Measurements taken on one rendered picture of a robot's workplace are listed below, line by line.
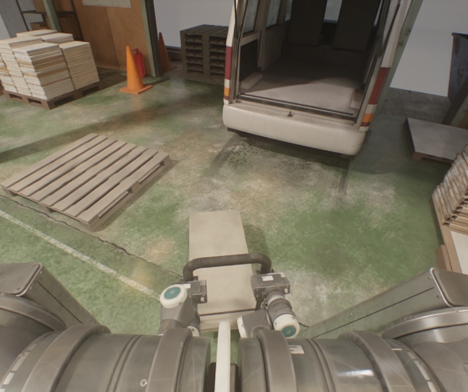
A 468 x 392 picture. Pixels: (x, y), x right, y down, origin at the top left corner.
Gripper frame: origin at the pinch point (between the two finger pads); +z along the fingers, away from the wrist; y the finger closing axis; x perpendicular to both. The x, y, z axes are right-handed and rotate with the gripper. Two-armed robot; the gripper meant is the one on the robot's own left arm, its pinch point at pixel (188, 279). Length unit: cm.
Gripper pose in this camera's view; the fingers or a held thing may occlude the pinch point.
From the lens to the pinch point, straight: 110.9
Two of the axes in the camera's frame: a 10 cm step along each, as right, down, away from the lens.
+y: 9.9, -0.6, 1.2
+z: -1.3, -3.5, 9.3
